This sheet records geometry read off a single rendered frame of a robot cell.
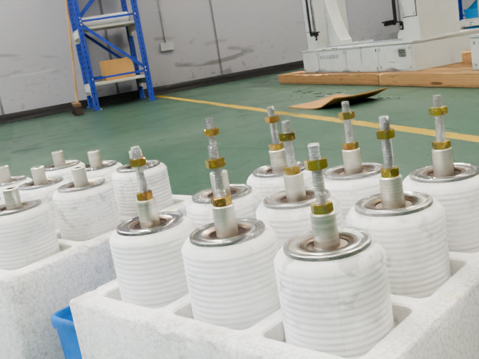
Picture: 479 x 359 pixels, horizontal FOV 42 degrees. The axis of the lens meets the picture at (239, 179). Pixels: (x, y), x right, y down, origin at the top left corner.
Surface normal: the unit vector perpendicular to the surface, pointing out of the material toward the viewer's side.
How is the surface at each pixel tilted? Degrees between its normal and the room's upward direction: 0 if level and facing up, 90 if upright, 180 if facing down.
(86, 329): 90
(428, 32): 90
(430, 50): 90
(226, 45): 90
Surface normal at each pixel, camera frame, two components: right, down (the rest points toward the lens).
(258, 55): 0.33, 0.15
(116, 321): -0.65, 0.26
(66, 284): 0.75, 0.02
